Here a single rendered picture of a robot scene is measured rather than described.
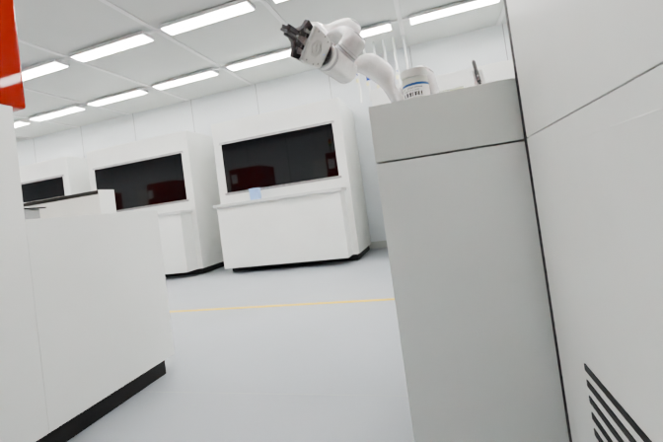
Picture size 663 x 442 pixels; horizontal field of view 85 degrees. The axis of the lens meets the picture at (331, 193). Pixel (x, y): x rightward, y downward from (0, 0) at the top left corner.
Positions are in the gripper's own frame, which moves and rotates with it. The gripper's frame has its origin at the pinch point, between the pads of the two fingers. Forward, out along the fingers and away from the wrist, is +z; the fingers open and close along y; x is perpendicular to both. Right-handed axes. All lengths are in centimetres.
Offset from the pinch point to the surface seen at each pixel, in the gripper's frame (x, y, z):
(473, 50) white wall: 110, -138, -424
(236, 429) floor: -28, 125, -21
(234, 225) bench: 220, 193, -254
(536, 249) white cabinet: -75, 22, -22
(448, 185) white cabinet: -53, 18, -16
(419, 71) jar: -31.0, -5.2, -18.0
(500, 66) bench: 45, -107, -347
